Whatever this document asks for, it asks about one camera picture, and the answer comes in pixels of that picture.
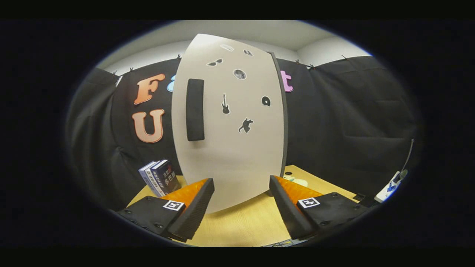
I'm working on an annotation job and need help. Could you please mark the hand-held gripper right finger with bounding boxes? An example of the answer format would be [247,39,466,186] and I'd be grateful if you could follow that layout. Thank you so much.
[269,175,368,240]

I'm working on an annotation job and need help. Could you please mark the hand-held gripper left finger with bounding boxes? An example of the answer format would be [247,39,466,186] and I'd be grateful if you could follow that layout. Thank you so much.
[117,178,215,243]

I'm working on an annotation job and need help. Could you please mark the white cabinet door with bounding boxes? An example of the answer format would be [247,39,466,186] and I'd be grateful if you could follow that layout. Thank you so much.
[171,33,285,214]

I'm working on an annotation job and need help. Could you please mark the black door handle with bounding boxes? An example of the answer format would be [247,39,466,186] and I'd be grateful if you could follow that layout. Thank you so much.
[186,78,206,142]

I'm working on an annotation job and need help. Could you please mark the yellow plush toy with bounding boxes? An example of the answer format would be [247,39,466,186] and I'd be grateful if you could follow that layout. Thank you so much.
[283,175,308,188]

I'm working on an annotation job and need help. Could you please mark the dark navy book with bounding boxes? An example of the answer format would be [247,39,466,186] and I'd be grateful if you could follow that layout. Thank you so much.
[151,159,182,195]

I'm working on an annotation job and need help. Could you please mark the blue spine book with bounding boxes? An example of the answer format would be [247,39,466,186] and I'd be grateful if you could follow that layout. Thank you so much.
[145,161,166,197]

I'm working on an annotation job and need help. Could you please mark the white spine book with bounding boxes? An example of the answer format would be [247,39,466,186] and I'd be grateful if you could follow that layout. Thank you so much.
[138,161,160,196]

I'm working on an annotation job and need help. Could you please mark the grey cabinet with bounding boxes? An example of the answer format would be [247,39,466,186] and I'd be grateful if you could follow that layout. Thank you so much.
[268,51,290,197]

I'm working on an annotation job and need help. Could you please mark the white side table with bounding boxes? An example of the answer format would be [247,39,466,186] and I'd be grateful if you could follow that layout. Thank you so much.
[374,169,409,203]

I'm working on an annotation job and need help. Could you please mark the black backdrop cloth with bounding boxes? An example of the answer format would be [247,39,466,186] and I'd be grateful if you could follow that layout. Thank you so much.
[66,56,422,212]

